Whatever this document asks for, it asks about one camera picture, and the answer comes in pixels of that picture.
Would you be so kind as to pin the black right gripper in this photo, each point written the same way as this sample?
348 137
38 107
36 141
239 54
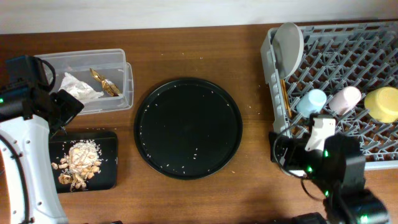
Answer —
296 144

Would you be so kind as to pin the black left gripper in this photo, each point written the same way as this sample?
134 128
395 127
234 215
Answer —
70 106

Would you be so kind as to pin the white paper napkin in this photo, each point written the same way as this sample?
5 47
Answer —
79 89

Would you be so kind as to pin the light blue cup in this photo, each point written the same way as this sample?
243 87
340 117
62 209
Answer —
312 102

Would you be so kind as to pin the food scraps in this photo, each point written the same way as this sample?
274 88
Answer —
79 165

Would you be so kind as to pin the pink cup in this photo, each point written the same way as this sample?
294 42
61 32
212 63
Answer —
345 100

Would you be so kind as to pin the yellow bowl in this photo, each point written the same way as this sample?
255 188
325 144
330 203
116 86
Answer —
382 104

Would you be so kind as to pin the grey plate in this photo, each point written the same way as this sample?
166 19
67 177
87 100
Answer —
288 47

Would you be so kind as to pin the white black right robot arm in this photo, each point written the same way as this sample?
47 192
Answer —
335 164

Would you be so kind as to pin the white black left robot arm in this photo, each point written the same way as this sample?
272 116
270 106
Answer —
31 114

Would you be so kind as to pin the clear plastic waste bin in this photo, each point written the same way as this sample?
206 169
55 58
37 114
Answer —
110 63

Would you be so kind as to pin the grey dishwasher rack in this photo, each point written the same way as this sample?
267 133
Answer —
363 55

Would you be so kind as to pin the gold candy wrapper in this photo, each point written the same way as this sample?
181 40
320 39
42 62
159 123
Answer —
108 86

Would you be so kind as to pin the black rectangular tray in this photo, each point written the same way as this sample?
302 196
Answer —
108 143

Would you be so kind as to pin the round black serving tray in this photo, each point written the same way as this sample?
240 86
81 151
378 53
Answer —
188 128

